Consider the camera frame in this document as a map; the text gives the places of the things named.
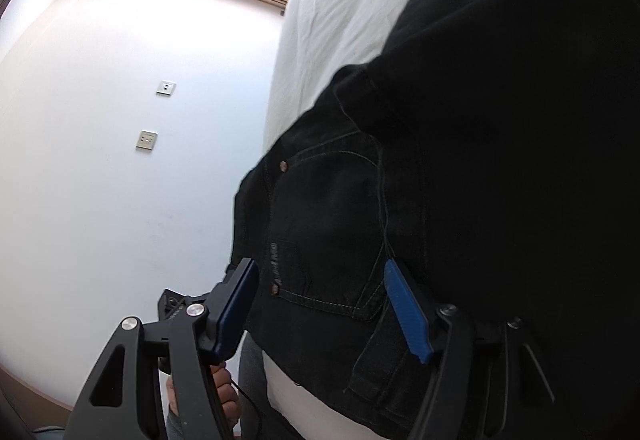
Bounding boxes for person's left hand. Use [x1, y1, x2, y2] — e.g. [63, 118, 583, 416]
[165, 362, 242, 439]

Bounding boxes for black denim pants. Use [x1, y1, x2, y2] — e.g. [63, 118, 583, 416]
[232, 0, 639, 439]

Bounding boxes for white wall socket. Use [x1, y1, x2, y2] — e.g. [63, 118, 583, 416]
[136, 131, 157, 152]

